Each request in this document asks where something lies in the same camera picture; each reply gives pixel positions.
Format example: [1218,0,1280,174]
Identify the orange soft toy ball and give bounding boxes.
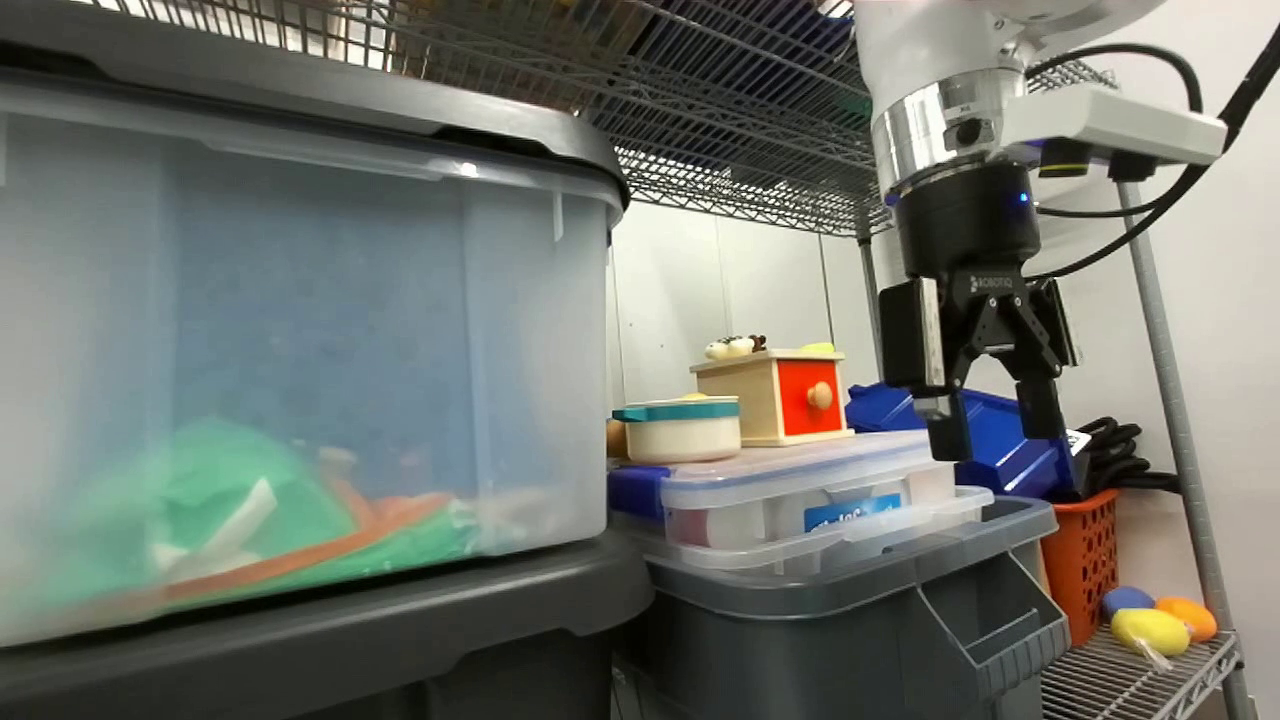
[1156,592,1221,644]

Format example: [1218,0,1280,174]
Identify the metal wire shelf rack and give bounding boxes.
[78,0,1266,720]

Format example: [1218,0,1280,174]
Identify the blue soft toy ball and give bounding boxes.
[1101,580,1162,620]

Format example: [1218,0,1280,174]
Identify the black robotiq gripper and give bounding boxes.
[894,163,1092,464]

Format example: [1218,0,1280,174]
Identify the clear flat container blue rim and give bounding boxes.
[609,427,938,552]

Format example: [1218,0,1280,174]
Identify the yellow soft toy ball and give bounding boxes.
[1108,606,1198,659]

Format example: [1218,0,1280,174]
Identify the clear flat storage container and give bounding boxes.
[638,480,1000,580]

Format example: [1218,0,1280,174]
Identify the blue plastic bin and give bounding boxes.
[843,379,1092,503]

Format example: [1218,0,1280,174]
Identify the dark grey tote bin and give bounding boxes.
[0,524,657,720]

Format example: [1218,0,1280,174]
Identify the red wooden box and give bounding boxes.
[690,340,857,452]

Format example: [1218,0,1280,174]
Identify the orange perforated basket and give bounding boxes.
[1035,488,1129,651]

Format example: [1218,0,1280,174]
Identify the green fabric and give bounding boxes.
[23,418,473,618]

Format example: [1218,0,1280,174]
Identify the black coiled cables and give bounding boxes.
[1073,412,1185,498]

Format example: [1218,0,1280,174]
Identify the large grey tote bin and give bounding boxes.
[624,493,1073,720]

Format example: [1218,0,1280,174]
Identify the red drawer with wooden knob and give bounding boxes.
[776,357,850,441]

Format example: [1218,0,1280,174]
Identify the clear tote with dark lid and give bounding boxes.
[0,3,632,656]

